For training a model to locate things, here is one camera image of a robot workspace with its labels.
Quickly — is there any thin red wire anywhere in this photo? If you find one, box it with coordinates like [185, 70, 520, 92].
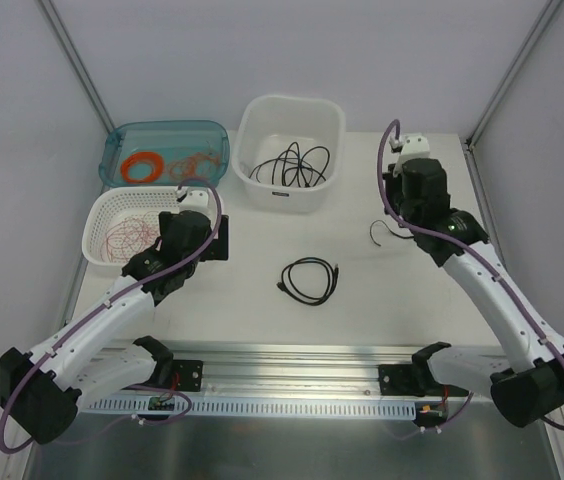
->
[164, 147, 228, 184]
[104, 212, 163, 262]

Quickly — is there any orange cable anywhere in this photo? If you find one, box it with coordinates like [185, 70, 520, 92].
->
[120, 151, 166, 185]
[169, 144, 226, 180]

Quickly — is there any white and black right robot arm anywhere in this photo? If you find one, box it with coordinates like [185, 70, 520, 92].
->
[377, 158, 564, 431]

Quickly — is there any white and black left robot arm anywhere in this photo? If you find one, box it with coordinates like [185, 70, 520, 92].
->
[0, 210, 229, 454]

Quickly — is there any white perforated plastic basket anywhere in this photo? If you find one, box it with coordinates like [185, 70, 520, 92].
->
[82, 186, 226, 266]

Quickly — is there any teal transparent plastic bin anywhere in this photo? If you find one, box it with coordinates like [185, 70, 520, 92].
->
[98, 120, 230, 188]

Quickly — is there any white deep plastic tub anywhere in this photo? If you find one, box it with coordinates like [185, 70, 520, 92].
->
[231, 94, 346, 214]

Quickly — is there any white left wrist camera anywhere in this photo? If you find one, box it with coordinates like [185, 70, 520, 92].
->
[176, 186, 210, 214]

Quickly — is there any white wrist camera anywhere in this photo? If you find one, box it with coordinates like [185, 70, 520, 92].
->
[176, 186, 210, 214]
[389, 133, 430, 176]

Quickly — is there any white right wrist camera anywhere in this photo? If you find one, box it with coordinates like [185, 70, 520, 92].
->
[389, 133, 430, 176]

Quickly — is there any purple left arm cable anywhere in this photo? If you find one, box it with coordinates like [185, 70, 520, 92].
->
[0, 178, 224, 454]

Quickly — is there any coiled orange cable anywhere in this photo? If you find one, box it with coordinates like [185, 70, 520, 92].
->
[120, 151, 166, 185]

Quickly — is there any black cable in tub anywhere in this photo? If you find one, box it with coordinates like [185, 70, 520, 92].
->
[269, 141, 313, 190]

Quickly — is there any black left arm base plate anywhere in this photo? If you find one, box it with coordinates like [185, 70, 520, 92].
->
[136, 357, 206, 394]

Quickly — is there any aluminium mounting rail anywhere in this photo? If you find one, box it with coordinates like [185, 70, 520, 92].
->
[96, 342, 508, 401]

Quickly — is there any white slotted cable duct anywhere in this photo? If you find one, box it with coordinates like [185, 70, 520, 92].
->
[85, 394, 416, 421]

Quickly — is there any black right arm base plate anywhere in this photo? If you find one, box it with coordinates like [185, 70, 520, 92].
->
[378, 363, 427, 397]

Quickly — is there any right aluminium frame post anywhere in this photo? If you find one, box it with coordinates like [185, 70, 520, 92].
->
[465, 0, 564, 151]

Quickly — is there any aluminium frame post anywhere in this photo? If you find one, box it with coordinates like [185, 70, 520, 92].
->
[465, 0, 564, 151]
[36, 0, 116, 134]

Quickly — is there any left aluminium frame post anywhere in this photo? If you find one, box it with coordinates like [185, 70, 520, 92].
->
[36, 0, 116, 134]

